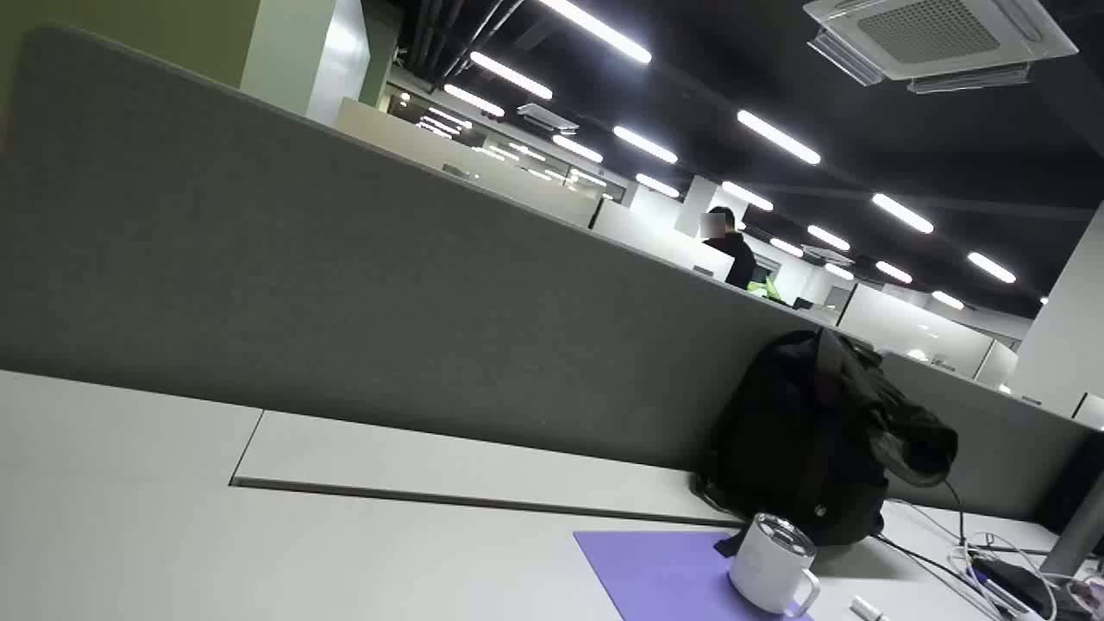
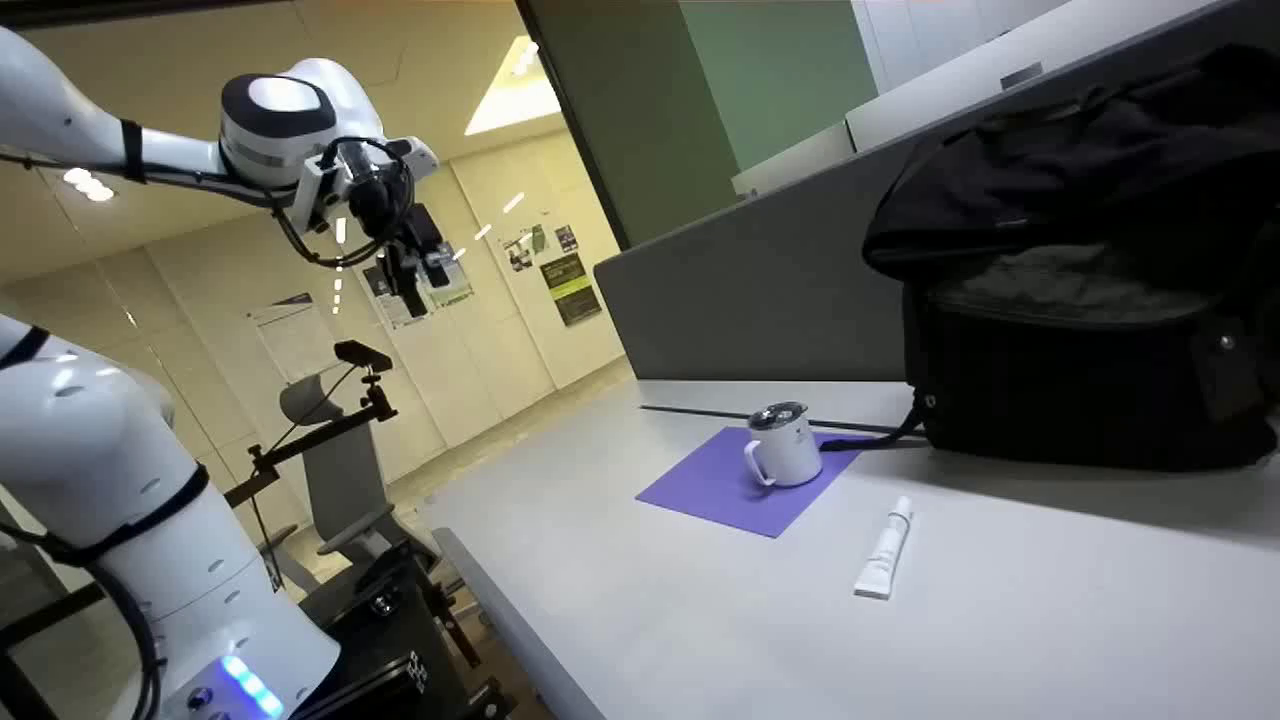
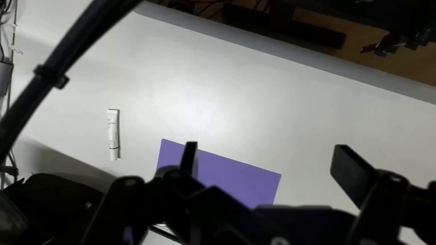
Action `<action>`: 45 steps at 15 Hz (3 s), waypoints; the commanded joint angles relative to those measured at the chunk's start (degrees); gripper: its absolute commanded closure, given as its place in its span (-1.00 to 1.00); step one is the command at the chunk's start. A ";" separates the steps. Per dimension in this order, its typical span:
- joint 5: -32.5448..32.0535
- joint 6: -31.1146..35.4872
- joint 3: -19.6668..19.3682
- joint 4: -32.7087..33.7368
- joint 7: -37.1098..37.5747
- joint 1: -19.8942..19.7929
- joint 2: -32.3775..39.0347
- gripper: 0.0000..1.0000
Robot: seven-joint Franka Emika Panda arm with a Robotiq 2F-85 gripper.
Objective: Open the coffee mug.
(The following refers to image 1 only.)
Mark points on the purple mat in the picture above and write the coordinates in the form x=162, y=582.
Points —
x=661, y=573

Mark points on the white coffee mug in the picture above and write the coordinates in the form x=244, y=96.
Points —
x=762, y=573

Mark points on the long ceiling light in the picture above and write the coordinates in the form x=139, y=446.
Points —
x=777, y=136
x=747, y=194
x=599, y=29
x=646, y=142
x=473, y=102
x=896, y=271
x=513, y=78
x=992, y=268
x=829, y=240
x=576, y=151
x=903, y=210

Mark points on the clear mug lid black slider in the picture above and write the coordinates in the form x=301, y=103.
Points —
x=783, y=531

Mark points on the person in black clothes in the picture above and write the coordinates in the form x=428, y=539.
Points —
x=731, y=256

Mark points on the gray desk partition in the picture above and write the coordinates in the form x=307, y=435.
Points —
x=347, y=287

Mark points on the gray metal pole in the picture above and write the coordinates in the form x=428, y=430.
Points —
x=1073, y=528

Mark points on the white ceiling air conditioner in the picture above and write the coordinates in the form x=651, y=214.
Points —
x=933, y=36

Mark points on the small white block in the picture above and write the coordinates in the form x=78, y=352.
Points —
x=867, y=609

